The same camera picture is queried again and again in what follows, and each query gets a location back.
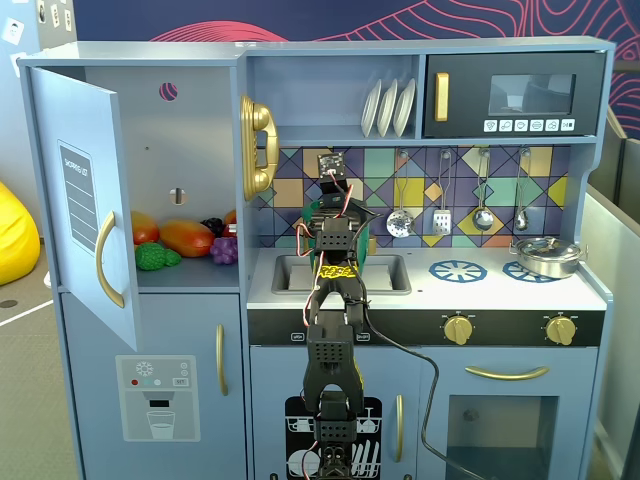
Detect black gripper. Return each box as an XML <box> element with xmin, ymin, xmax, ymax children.
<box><xmin>305</xmin><ymin>194</ymin><xmax>376</xmax><ymax>236</ymax></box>

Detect steel pot lid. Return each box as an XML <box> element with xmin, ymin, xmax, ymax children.
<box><xmin>514</xmin><ymin>236</ymin><xmax>581</xmax><ymax>258</ymax></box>

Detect steel toy skimmer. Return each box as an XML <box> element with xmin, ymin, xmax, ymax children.
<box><xmin>385</xmin><ymin>148</ymin><xmax>416</xmax><ymax>239</ymax></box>

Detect grey toy sink basin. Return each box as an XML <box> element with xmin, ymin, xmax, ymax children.
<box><xmin>271</xmin><ymin>253</ymin><xmax>413</xmax><ymax>296</ymax></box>

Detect white toy plate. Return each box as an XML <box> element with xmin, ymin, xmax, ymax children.
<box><xmin>375</xmin><ymin>78</ymin><xmax>400</xmax><ymax>138</ymax></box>
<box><xmin>360</xmin><ymin>79</ymin><xmax>384</xmax><ymax>138</ymax></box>
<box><xmin>392</xmin><ymin>77</ymin><xmax>417</xmax><ymax>138</ymax></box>

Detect steel toy spatula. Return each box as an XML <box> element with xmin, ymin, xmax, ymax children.
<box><xmin>432</xmin><ymin>148</ymin><xmax>453</xmax><ymax>236</ymax></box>

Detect gold toy telephone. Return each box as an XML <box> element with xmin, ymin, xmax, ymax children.
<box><xmin>239</xmin><ymin>94</ymin><xmax>280</xmax><ymax>202</ymax></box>

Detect purple toy grapes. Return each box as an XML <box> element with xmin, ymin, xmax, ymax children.
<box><xmin>209</xmin><ymin>236</ymin><xmax>239</xmax><ymax>266</ymax></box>

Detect steel toy ladle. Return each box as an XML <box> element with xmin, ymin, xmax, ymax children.
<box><xmin>472</xmin><ymin>147</ymin><xmax>496</xmax><ymax>233</ymax></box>

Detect orange red toy mango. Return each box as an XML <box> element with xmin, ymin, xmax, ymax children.
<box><xmin>159</xmin><ymin>218</ymin><xmax>216</xmax><ymax>259</ymax></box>

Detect black toy microwave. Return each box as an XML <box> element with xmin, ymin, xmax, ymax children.
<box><xmin>422</xmin><ymin>52</ymin><xmax>607</xmax><ymax>140</ymax></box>

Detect gold stove knob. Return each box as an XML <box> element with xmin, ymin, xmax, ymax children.
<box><xmin>443</xmin><ymin>314</ymin><xmax>476</xmax><ymax>347</ymax></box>
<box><xmin>544</xmin><ymin>314</ymin><xmax>578</xmax><ymax>348</ymax></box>

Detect steel toy spoon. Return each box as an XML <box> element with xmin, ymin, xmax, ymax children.
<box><xmin>513</xmin><ymin>147</ymin><xmax>532</xmax><ymax>232</ymax></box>

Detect blue wooden toy kitchen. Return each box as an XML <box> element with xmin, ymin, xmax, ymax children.
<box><xmin>17</xmin><ymin>35</ymin><xmax>617</xmax><ymax>480</ymax></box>

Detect green toy vegetable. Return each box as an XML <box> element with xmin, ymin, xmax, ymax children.
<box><xmin>134</xmin><ymin>242</ymin><xmax>183</xmax><ymax>272</ymax></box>

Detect red yellow toy peach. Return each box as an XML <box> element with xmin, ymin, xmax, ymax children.
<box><xmin>130</xmin><ymin>210</ymin><xmax>161</xmax><ymax>246</ymax></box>

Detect steel toy pot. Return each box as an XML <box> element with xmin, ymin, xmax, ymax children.
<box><xmin>509</xmin><ymin>243</ymin><xmax>586</xmax><ymax>280</ymax></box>

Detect open blue fridge door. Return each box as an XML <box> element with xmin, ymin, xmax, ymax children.
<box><xmin>28</xmin><ymin>67</ymin><xmax>139</xmax><ymax>353</ymax></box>

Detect black Dell monitor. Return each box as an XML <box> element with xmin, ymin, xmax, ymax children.
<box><xmin>605</xmin><ymin>107</ymin><xmax>640</xmax><ymax>216</ymax></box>

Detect light grey desk divider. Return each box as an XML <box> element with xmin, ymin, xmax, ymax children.
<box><xmin>582</xmin><ymin>192</ymin><xmax>640</xmax><ymax>480</ymax></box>

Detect yellow bean bag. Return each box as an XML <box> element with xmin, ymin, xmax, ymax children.
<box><xmin>0</xmin><ymin>180</ymin><xmax>42</xmax><ymax>288</ymax></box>

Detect red white camera wire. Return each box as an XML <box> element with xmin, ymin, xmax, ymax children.
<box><xmin>329</xmin><ymin>169</ymin><xmax>356</xmax><ymax>219</ymax></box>

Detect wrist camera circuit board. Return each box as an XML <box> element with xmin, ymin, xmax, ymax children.
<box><xmin>316</xmin><ymin>151</ymin><xmax>348</xmax><ymax>182</ymax></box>

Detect gold microwave handle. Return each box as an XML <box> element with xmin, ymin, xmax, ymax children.
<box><xmin>433</xmin><ymin>72</ymin><xmax>450</xmax><ymax>123</ymax></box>

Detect gold freezer door handle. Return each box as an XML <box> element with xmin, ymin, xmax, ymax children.
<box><xmin>215</xmin><ymin>323</ymin><xmax>230</xmax><ymax>397</ymax></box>

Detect black cable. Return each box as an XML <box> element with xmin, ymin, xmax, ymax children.
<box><xmin>357</xmin><ymin>327</ymin><xmax>484</xmax><ymax>480</ymax></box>

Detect gold dishwasher door handle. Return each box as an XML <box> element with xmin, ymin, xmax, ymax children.
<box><xmin>394</xmin><ymin>394</ymin><xmax>405</xmax><ymax>464</ymax></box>

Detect gold fridge door handle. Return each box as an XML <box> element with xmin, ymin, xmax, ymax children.
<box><xmin>94</xmin><ymin>209</ymin><xmax>126</xmax><ymax>309</ymax></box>

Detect gold oven door handle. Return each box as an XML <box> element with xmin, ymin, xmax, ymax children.
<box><xmin>464</xmin><ymin>365</ymin><xmax>550</xmax><ymax>382</ymax></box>

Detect white wall photo card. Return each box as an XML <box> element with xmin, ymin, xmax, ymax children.
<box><xmin>1</xmin><ymin>17</ymin><xmax>26</xmax><ymax>45</ymax></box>

